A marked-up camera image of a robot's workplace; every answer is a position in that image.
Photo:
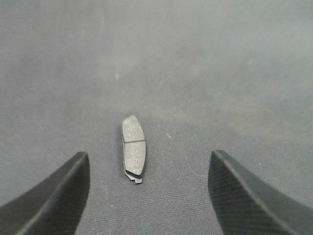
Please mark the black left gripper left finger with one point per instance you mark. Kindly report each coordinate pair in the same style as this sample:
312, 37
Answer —
54, 206

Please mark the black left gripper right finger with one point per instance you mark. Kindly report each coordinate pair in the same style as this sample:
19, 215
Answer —
246, 205

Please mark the black conveyor belt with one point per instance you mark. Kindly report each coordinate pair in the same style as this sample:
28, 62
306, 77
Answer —
199, 75

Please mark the grey brake pad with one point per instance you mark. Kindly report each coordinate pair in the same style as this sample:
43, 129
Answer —
134, 148

